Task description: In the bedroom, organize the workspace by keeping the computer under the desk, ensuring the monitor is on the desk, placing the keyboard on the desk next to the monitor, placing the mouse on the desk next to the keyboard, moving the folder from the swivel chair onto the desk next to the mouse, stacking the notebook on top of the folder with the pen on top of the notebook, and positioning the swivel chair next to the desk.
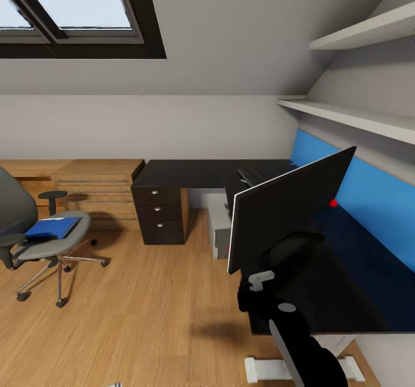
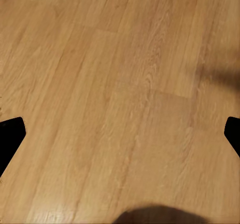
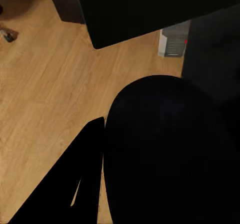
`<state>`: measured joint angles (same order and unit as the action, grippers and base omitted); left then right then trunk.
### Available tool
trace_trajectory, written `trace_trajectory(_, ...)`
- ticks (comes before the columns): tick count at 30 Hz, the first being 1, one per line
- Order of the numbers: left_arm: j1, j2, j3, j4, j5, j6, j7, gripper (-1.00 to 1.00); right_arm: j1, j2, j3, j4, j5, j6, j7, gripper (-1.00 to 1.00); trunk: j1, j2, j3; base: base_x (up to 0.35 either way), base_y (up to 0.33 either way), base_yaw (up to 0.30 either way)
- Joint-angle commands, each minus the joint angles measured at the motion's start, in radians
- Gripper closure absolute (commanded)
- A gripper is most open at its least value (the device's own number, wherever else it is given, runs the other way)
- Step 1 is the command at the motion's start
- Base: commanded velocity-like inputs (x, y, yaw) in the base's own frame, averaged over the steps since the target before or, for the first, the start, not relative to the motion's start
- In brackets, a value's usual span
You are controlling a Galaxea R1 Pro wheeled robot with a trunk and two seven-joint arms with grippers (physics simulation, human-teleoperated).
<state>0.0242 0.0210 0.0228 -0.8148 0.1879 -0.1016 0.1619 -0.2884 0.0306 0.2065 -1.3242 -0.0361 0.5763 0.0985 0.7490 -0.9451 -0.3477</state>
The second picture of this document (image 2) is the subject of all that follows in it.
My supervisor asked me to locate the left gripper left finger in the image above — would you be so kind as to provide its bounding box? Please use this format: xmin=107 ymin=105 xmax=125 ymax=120
xmin=0 ymin=117 xmax=26 ymax=177

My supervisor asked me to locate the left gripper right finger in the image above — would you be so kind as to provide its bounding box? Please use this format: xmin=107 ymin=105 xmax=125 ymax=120
xmin=224 ymin=117 xmax=240 ymax=157

